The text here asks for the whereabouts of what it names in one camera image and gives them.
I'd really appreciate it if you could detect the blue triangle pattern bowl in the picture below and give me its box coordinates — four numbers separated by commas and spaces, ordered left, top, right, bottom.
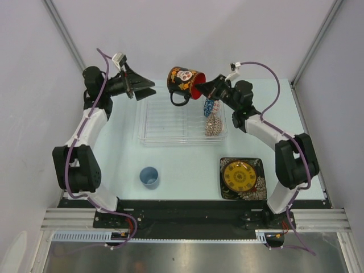
203, 98, 220, 118

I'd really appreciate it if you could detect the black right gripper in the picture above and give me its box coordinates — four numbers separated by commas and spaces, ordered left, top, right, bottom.
195, 74, 239, 111

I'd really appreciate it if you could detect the black skull mug red inside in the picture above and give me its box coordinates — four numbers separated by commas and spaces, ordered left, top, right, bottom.
167, 67, 206, 107

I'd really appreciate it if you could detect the aluminium frame rail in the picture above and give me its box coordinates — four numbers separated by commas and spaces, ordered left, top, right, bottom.
42, 0, 86, 76

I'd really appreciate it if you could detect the black yellow square plate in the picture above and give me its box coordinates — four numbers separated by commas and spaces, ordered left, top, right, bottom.
220, 157, 267, 201

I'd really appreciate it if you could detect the white slotted cable duct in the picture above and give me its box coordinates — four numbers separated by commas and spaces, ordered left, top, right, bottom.
52, 231, 129, 243

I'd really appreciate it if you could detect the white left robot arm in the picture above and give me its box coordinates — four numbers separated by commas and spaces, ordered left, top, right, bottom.
52, 64, 156, 228

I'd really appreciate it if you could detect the brown lattice pattern bowl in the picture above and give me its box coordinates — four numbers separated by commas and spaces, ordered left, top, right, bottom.
205, 114, 223, 137

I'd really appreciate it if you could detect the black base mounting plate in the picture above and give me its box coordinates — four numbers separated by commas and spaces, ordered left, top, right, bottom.
57, 198, 332, 229

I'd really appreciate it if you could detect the light blue cup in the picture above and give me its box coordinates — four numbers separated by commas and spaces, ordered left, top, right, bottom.
139, 167, 159, 189

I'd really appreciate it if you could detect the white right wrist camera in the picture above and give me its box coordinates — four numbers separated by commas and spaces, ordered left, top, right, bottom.
225, 62, 241, 81

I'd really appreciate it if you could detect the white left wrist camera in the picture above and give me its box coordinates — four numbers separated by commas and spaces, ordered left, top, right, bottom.
111, 52, 127, 71

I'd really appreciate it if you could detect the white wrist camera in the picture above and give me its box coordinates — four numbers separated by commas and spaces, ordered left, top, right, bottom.
225, 62, 241, 81
111, 52, 127, 71

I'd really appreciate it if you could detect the white wire dish rack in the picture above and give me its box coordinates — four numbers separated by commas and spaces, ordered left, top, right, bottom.
137, 86, 228, 146

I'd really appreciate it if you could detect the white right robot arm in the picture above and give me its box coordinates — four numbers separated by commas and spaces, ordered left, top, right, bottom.
196, 75, 320, 228

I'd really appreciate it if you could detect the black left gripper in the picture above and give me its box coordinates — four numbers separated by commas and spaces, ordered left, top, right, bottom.
102, 63, 156, 101

